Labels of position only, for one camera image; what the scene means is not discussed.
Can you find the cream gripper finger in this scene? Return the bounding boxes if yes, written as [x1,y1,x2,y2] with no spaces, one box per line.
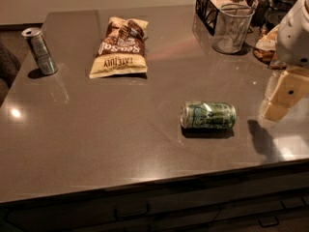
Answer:
[261,67,309,122]

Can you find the green soda can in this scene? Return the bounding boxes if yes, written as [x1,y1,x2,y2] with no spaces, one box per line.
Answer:
[180,101,236,130]

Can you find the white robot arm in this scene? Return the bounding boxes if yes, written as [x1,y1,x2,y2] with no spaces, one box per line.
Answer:
[259,0,309,122]

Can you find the slim silver can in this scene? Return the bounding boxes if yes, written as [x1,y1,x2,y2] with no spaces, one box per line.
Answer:
[21,27,57,75]

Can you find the snack jar with black lid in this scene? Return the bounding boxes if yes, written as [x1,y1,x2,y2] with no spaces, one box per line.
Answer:
[253,25,287,70]

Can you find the dark snack jar behind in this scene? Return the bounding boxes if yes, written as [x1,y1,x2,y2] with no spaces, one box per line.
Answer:
[248,0,274,27]

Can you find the brown chip bag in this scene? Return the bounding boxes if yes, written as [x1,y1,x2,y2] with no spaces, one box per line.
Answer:
[89,16,148,79]

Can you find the wire mesh cup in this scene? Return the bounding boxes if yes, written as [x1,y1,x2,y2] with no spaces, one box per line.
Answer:
[212,3,255,54]

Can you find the black wire napkin holder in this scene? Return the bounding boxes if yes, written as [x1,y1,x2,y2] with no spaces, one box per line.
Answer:
[195,0,258,35]

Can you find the black drawer handle right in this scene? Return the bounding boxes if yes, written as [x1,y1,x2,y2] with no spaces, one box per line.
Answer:
[258,217,279,228]

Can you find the black drawer handle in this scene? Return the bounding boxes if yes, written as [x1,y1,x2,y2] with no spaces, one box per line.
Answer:
[114,203,150,220]
[258,217,279,228]

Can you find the black drawer handle left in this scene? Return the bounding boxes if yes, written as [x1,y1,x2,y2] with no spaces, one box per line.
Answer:
[114,203,150,220]

